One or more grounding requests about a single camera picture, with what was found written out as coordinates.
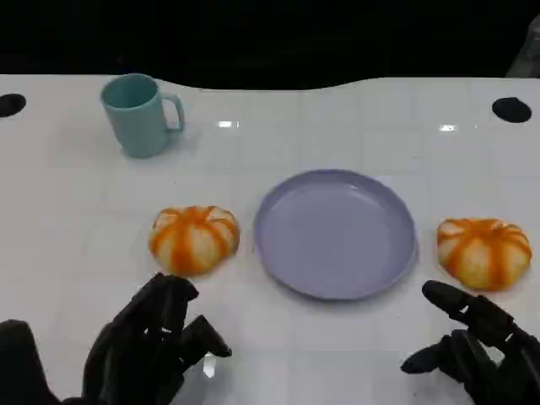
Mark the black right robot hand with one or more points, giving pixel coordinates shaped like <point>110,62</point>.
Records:
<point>502,363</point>

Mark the pale green mug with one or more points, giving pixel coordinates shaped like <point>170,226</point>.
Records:
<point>135,122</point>

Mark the orange and white bread roll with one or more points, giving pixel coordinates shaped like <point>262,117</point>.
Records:
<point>194,242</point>
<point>485,255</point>

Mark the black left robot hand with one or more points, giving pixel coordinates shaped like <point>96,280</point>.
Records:
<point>135,350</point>

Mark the lilac plate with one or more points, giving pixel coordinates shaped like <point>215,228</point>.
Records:
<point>337,236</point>

